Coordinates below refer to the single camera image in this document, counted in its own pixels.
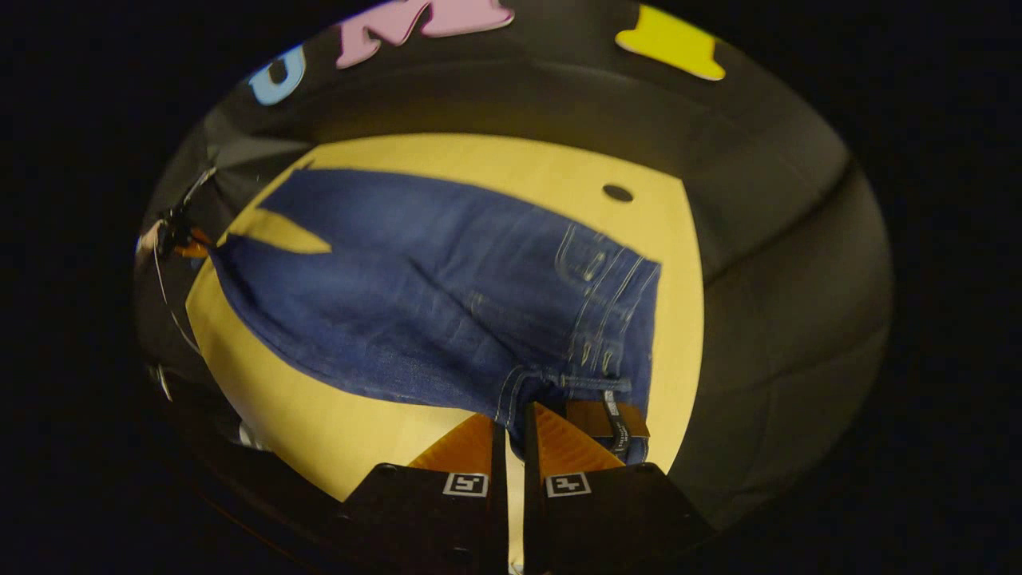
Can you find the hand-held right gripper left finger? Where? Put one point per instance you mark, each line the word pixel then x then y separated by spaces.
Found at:
pixel 499 487

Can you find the blue denim jeans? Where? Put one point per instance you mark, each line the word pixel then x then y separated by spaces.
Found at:
pixel 415 311

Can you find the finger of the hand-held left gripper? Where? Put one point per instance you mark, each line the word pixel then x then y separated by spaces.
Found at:
pixel 196 246

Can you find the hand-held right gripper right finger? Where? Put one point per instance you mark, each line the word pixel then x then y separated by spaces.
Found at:
pixel 532 495

